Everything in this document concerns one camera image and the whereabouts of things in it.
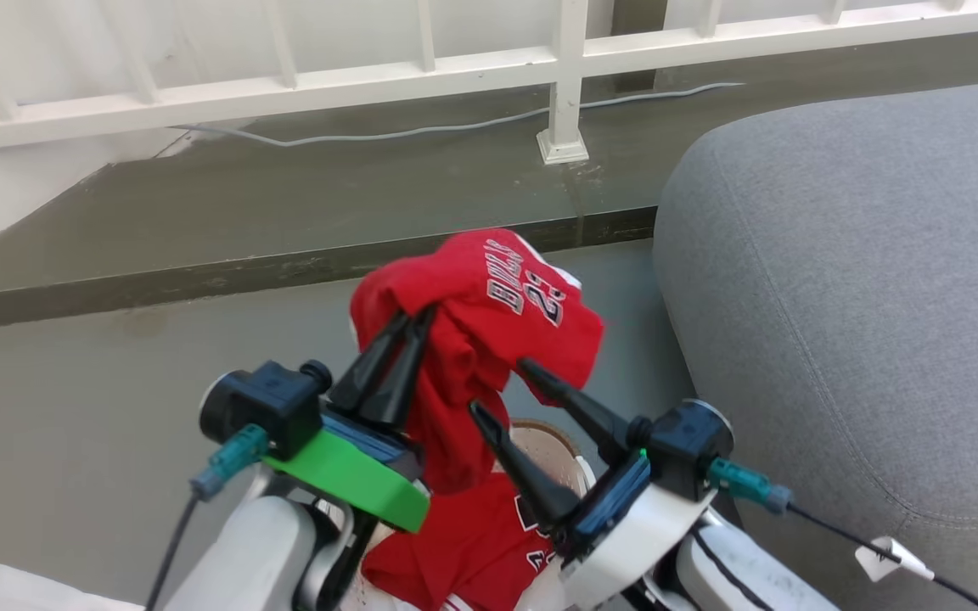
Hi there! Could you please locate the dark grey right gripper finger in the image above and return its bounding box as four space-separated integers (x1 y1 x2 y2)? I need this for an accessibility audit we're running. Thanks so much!
469 401 580 532
519 359 652 466

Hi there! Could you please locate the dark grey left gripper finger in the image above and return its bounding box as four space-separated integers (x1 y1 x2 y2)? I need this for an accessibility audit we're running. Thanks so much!
328 311 412 415
361 306 440 430

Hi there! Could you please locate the grey fabric sofa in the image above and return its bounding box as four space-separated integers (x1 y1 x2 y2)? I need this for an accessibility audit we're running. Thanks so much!
653 78 978 611

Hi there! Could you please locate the red basketball jersey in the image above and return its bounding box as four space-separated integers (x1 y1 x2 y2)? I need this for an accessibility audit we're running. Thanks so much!
349 227 607 611

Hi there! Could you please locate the white metal railing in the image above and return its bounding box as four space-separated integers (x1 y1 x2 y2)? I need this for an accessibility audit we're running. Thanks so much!
0 0 978 166

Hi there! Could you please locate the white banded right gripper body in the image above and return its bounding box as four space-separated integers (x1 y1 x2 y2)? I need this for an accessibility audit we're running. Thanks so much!
555 451 716 611

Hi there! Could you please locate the white fabric piece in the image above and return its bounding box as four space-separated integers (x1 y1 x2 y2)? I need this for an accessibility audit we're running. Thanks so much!
0 563 147 611

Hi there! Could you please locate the black left cable teal plug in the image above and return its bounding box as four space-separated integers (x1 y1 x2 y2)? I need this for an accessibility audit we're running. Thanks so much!
145 424 272 611

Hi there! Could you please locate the black right cable teal plug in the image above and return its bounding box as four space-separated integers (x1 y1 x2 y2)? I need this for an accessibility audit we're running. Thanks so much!
707 458 978 611

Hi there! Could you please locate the black cable teal plug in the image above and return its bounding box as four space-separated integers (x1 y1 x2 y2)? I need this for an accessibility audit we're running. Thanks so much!
707 458 978 611
145 424 272 611

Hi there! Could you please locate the beige laundry basket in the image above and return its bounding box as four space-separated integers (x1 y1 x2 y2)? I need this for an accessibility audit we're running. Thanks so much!
506 418 597 498

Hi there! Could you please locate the white cable tag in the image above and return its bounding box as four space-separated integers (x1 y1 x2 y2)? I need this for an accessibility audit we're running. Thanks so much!
854 535 936 584

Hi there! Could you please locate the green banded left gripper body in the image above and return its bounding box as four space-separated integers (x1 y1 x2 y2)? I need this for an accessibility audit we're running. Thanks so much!
264 409 431 534

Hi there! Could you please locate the thin white floor cable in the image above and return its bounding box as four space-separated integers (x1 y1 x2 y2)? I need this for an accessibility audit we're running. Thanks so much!
0 81 746 149

